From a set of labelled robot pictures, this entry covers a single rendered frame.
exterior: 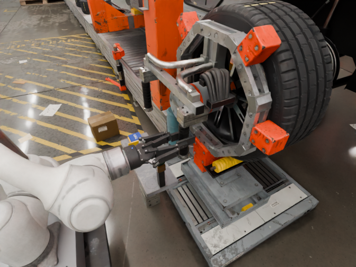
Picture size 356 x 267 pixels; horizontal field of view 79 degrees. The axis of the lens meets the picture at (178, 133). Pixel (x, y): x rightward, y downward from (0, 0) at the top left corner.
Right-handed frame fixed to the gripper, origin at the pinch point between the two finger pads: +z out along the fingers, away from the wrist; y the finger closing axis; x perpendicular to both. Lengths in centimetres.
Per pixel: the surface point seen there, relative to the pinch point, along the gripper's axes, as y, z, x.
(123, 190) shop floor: -51, -20, -83
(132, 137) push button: -49, -7, -35
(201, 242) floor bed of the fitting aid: 9, 8, -75
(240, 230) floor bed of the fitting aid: 14, 32, -76
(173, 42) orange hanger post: -60, 27, 11
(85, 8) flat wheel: -504, 43, -47
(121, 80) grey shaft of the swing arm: -182, 22, -65
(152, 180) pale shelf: -16.8, -7.6, -38.3
